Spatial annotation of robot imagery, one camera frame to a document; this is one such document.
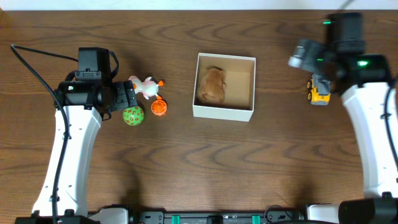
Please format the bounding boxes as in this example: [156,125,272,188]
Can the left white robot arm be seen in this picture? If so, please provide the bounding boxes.
[32,81,137,217]

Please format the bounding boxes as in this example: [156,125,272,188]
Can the green number ball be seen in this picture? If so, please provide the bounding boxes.
[123,106,144,126]

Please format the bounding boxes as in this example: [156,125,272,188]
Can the white cardboard box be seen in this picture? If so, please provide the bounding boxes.
[192,53,256,122]

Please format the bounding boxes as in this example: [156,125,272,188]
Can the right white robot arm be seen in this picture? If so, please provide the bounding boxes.
[288,12,397,198]

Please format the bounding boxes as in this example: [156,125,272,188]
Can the black cable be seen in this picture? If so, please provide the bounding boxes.
[10,44,79,224]
[381,76,398,175]

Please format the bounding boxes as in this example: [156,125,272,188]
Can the yellow grey toy truck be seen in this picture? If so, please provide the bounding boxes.
[307,74,331,106]

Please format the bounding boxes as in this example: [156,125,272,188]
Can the brown plush hamster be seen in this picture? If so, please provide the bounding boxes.
[197,67,226,104]

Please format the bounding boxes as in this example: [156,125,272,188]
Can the white duck toy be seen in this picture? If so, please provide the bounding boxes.
[129,76,164,100]

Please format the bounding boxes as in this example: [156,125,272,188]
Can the orange round spinner toy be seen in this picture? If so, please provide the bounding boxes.
[150,100,167,116]

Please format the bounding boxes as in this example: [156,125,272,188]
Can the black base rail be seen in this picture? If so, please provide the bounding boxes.
[14,203,398,224]

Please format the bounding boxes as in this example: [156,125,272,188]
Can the right black cable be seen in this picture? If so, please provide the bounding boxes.
[381,76,398,175]

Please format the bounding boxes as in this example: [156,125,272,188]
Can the left black cable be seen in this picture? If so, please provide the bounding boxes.
[10,44,79,224]

